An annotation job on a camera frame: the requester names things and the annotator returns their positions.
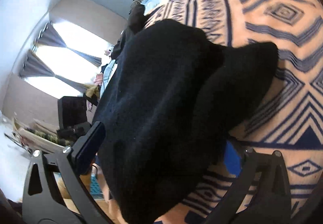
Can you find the grey curtain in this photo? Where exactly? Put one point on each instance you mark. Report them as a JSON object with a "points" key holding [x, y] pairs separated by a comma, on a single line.
{"points": [[50, 37], [33, 66]]}

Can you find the grey curtain upper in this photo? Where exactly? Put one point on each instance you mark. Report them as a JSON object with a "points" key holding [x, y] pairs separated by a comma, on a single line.
{"points": [[50, 37]]}

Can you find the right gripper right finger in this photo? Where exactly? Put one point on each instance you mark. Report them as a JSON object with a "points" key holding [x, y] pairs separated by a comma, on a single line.
{"points": [[260, 192]]}

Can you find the grey curtain lower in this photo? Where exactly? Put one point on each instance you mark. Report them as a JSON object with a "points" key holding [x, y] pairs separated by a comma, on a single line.
{"points": [[33, 66]]}

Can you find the dark grey folded garment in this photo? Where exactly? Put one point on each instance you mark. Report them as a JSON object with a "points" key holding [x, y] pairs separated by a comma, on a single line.
{"points": [[135, 24]]}

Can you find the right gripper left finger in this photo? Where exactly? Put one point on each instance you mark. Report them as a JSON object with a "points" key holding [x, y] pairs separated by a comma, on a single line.
{"points": [[42, 200]]}

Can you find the orange navy patterned blanket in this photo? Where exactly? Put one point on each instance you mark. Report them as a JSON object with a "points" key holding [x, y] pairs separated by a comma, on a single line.
{"points": [[289, 117]]}

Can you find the black knit sweater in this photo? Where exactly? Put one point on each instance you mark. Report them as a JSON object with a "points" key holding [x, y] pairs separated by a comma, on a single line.
{"points": [[168, 110]]}

